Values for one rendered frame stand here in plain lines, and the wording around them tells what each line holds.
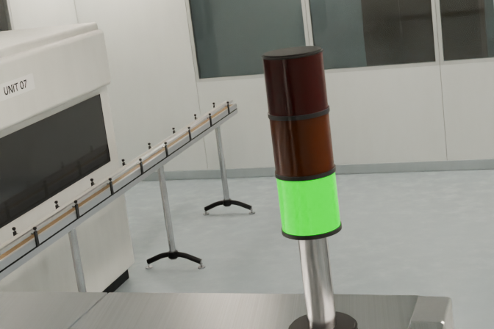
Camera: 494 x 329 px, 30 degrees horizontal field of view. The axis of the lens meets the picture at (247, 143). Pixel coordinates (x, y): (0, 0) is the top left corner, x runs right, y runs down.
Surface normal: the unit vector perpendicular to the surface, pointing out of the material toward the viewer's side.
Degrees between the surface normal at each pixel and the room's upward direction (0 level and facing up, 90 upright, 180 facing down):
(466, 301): 0
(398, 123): 90
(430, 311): 0
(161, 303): 0
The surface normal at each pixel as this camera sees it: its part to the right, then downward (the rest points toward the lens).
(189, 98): -0.30, 0.25
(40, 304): -0.12, -0.97
